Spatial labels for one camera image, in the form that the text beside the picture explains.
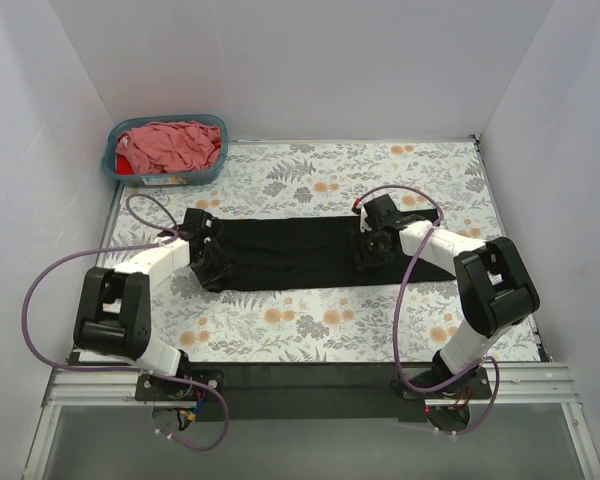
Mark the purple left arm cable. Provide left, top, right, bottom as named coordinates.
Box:
left=22, top=193, right=231, bottom=452

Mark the teal plastic laundry basket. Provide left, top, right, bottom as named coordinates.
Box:
left=101, top=114, right=229, bottom=188

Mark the pink crumpled t-shirt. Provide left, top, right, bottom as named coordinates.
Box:
left=115, top=121, right=222, bottom=175

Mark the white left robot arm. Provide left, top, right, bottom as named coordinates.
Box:
left=73, top=209, right=230, bottom=400

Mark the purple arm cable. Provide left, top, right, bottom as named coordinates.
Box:
left=352, top=185, right=501, bottom=440
left=22, top=193, right=231, bottom=452

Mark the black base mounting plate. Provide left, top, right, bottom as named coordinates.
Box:
left=134, top=362, right=494, bottom=424

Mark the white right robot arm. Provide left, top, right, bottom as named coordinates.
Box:
left=352, top=195, right=540, bottom=398

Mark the red t-shirt in basket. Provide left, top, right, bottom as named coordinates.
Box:
left=115, top=154, right=134, bottom=176

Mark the black t-shirt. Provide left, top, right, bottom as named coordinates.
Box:
left=199, top=208, right=459, bottom=294

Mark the aluminium frame rail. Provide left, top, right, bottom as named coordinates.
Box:
left=23, top=362, right=600, bottom=479

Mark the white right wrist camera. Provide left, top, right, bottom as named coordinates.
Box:
left=352, top=199, right=372, bottom=232

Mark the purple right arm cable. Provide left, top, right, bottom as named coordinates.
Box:
left=352, top=185, right=501, bottom=440

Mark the floral patterned table cover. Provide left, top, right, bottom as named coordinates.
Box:
left=103, top=141, right=502, bottom=362

